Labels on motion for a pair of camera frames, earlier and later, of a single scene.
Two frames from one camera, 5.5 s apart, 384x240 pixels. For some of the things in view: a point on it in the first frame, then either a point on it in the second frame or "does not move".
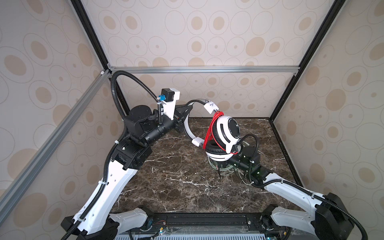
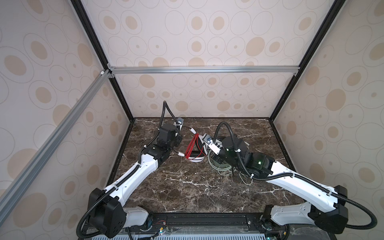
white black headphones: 223,144 to 197,155
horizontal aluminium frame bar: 284,70 does not move
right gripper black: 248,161 to 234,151
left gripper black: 178,119 to 178,141
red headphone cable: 209,135 to 191,152
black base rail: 252,223 does not move
